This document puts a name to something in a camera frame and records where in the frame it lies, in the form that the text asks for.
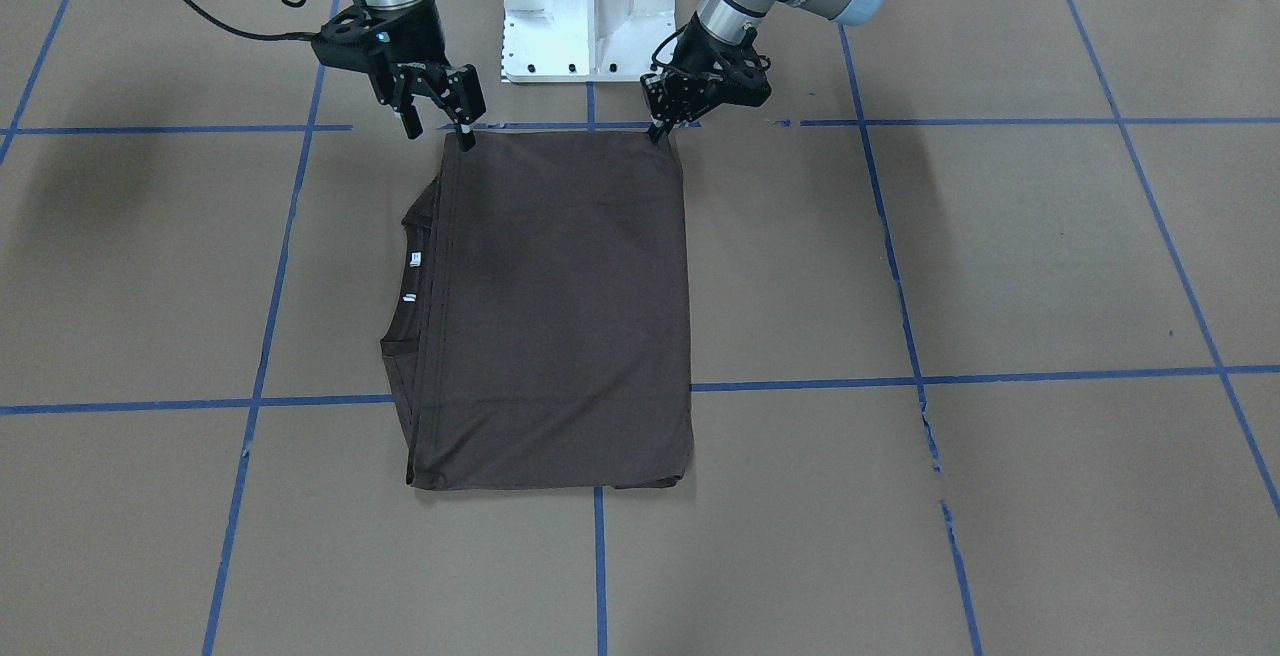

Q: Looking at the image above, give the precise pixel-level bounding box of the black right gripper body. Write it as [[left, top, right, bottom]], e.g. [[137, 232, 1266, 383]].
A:
[[370, 0, 454, 111]]

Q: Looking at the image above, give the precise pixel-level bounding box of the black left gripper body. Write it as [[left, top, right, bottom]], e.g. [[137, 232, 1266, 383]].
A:
[[640, 15, 772, 119]]

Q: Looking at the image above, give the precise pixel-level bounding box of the brown t-shirt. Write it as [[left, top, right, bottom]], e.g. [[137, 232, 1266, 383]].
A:
[[380, 131, 694, 491]]

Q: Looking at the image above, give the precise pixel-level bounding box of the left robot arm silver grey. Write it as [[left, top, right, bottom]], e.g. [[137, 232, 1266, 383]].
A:
[[640, 0, 884, 144]]

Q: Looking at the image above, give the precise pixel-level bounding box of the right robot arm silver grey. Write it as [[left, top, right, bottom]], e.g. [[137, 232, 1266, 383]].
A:
[[308, 0, 486, 151]]

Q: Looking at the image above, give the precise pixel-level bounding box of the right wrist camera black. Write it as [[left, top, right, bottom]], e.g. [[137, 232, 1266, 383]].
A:
[[310, 5, 387, 74]]

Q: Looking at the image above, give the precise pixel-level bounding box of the white pedestal column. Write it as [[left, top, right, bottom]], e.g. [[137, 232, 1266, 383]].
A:
[[500, 0, 676, 85]]

